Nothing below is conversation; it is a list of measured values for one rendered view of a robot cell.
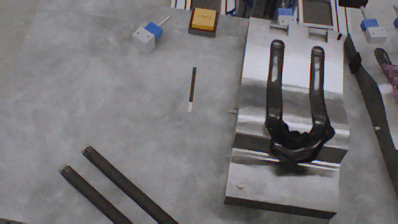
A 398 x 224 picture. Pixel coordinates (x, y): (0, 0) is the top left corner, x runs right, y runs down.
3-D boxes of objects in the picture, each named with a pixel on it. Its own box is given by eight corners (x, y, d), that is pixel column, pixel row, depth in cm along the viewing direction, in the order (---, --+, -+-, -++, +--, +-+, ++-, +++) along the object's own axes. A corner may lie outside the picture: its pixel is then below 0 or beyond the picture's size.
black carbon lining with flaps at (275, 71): (268, 42, 124) (274, 19, 116) (326, 52, 124) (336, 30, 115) (256, 161, 108) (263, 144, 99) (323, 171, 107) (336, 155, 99)
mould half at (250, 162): (245, 36, 133) (252, 5, 122) (333, 51, 132) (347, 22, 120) (223, 204, 110) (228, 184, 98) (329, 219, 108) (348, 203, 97)
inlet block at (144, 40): (162, 18, 136) (162, 5, 131) (176, 26, 134) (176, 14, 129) (133, 46, 130) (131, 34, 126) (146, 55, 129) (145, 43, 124)
